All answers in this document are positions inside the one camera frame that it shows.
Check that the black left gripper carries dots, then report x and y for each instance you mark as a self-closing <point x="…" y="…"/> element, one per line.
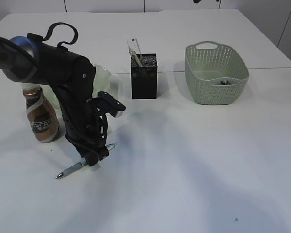
<point x="71" y="77"/>

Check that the blue-grey grip pen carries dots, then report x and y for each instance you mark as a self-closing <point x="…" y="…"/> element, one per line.
<point x="79" y="165"/>

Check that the Nescafe coffee bottle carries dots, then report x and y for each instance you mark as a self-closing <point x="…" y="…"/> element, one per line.
<point x="40" y="113"/>

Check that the beige grip pen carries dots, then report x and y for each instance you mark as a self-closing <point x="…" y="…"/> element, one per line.
<point x="136" y="59"/>

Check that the grey grip white pen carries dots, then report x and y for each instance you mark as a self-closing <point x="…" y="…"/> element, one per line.
<point x="131" y="52"/>

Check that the clear plastic ruler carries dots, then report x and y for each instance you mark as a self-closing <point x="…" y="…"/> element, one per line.
<point x="133" y="43"/>

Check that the grey paper ball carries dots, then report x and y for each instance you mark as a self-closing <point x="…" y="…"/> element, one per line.
<point x="225" y="82"/>

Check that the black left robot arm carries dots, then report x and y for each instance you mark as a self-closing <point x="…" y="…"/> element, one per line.
<point x="31" y="62"/>

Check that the green wavy glass plate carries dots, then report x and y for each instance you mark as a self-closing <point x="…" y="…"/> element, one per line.
<point x="101" y="83"/>

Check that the black pen holder box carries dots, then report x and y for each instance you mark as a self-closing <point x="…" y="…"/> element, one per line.
<point x="144" y="79"/>

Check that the green plastic woven basket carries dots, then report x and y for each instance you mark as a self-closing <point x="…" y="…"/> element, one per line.
<point x="206" y="63"/>

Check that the blue silver wrist camera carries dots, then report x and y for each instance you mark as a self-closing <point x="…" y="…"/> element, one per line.
<point x="106" y="103"/>

